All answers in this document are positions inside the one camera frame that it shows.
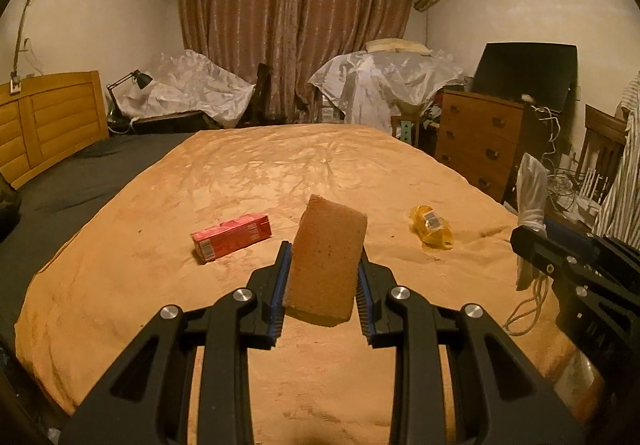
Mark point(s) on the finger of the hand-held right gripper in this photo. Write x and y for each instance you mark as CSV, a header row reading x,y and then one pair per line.
x,y
575,234
537,247

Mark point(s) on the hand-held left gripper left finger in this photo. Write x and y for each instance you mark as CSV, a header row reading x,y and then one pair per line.
x,y
277,295

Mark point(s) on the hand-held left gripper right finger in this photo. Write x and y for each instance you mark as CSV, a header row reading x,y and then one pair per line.
x,y
365,305

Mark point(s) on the white sock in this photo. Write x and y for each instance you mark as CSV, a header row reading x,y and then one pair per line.
x,y
532,190

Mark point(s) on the brown sponge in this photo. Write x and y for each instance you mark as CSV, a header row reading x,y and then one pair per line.
x,y
325,260

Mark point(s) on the white router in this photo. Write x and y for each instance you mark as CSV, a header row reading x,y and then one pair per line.
x,y
590,195

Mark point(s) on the striped cloth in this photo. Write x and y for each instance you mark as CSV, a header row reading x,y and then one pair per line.
x,y
622,175

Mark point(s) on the red carton box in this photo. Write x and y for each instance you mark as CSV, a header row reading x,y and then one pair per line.
x,y
230,235

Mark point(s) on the wooden slat-back chair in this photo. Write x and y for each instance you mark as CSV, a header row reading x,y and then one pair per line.
x,y
602,135

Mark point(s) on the yellow plastic wrapper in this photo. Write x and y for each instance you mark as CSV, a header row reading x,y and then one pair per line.
x,y
432,227

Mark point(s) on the wooden chest of drawers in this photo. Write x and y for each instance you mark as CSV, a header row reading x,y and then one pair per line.
x,y
475,140

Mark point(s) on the orange blanket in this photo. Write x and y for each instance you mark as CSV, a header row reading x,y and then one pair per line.
x,y
300,165

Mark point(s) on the black monitor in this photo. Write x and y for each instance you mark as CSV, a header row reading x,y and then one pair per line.
x,y
525,72

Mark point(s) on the large plastic dust sheet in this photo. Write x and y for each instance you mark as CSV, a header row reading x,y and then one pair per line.
x,y
385,80

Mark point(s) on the crumpled plastic dust sheet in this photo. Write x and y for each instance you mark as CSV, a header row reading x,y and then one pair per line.
x,y
190,85

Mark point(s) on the dark grey bed sheet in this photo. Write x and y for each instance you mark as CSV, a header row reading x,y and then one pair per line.
x,y
75,185

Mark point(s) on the cream pillow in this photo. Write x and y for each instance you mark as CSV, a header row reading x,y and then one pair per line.
x,y
395,46

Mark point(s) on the black desk lamp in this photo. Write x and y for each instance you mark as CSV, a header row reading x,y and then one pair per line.
x,y
142,80

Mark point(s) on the pink curtain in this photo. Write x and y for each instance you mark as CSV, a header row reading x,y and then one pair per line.
x,y
295,30

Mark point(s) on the dark pillow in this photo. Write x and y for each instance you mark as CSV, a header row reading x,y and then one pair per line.
x,y
7,210

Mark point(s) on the wooden headboard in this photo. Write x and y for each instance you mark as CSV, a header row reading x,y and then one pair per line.
x,y
50,125

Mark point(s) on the thin bent rod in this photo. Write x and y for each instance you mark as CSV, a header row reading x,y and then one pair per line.
x,y
25,20

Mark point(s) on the wall socket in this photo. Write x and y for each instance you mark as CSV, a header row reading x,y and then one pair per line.
x,y
15,86

